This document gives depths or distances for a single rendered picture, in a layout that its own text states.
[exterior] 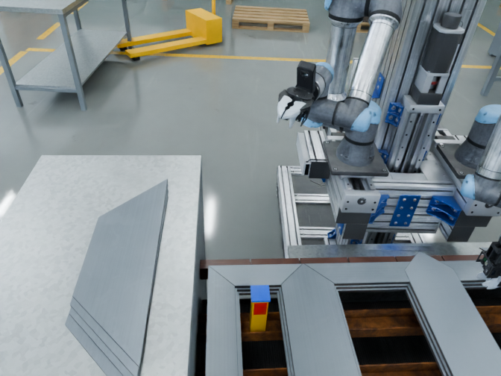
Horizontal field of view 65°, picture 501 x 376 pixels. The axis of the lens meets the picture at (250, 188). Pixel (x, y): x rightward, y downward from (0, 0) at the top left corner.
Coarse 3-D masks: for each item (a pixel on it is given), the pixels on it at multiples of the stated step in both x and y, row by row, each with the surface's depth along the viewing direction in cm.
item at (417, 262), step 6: (414, 258) 144; (420, 258) 144; (426, 258) 144; (432, 258) 144; (414, 264) 142; (420, 264) 142; (426, 264) 142; (432, 264) 142; (438, 264) 142; (444, 264) 142
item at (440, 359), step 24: (240, 288) 132; (336, 288) 134; (360, 288) 135; (384, 288) 136; (408, 288) 136; (480, 288) 138; (240, 336) 119; (288, 336) 119; (432, 336) 121; (240, 360) 113; (288, 360) 114
